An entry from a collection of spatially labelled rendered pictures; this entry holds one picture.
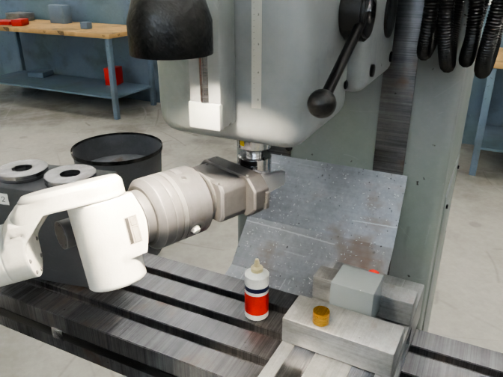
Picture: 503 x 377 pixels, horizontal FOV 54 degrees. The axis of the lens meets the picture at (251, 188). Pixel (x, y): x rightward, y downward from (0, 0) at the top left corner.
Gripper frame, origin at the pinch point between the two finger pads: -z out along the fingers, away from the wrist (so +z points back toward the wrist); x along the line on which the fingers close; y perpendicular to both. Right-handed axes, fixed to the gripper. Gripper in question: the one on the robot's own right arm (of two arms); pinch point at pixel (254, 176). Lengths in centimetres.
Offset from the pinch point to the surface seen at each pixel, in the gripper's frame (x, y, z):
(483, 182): 87, 119, -322
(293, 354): -13.3, 19.8, 5.2
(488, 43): -17.8, -17.8, -26.7
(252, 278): 1.7, 18.5, -1.4
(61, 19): 541, 27, -205
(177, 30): -13.3, -22.4, 21.2
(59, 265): 33.0, 22.8, 17.3
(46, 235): 34.5, 16.9, 18.3
